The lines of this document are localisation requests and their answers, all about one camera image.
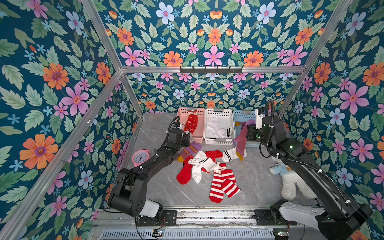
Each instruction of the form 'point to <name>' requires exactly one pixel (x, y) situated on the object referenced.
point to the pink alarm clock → (140, 156)
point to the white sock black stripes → (229, 132)
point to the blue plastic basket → (240, 118)
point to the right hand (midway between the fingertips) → (251, 123)
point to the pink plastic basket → (197, 135)
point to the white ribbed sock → (200, 159)
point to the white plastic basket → (219, 127)
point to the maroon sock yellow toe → (189, 151)
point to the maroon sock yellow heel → (241, 139)
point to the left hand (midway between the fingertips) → (188, 134)
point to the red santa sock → (192, 123)
